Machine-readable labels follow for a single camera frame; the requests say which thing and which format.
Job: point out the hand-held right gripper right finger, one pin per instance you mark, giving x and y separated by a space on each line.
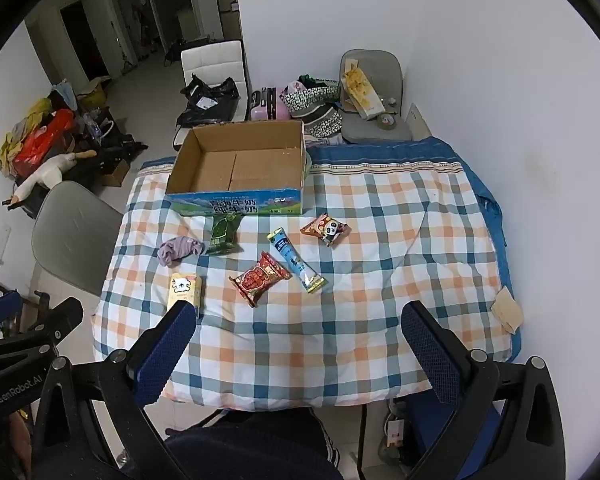
430 355

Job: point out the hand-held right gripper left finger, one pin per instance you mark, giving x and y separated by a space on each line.
166 352

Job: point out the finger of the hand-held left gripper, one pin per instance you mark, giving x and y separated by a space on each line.
0 307
60 317

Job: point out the yellow snack packet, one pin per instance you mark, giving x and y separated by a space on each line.
185 287

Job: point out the purple sock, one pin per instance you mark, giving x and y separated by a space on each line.
177 250

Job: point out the red snack packet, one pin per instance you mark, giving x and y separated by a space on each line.
260 277

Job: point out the green snack packet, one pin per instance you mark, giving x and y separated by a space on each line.
222 232

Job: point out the blue stick packet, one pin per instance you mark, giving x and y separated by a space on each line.
292 260

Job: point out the panda print snack packet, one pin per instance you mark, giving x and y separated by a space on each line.
325 229

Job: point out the white power strip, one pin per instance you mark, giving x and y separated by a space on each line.
395 432

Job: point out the grey plastic chair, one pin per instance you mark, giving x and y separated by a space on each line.
75 230

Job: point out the beige paper napkin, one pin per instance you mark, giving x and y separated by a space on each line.
507 310

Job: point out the plaid blanket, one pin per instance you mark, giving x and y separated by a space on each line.
380 270

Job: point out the person's dark pants leg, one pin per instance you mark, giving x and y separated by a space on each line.
250 452

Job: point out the white goose plush toy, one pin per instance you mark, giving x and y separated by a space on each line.
50 172

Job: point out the small brown cardboard box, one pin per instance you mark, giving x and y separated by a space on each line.
116 172

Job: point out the red bag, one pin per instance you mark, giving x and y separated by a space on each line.
45 135

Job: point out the yellow cloth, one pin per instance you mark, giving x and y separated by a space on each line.
35 110

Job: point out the yellow cardboard box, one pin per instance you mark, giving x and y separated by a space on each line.
97 92

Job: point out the tape roll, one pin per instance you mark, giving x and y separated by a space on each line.
386 121

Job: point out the pink suitcase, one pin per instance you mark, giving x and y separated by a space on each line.
262 110

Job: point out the black plastic bag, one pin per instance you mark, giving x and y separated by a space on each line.
215 92

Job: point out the long yellow print box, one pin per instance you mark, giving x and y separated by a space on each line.
360 87

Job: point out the patterned tote bag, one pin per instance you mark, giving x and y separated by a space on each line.
310 100

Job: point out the grey cushioned chair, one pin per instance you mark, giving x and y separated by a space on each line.
380 67

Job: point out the white padded chair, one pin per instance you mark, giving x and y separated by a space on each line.
212 60

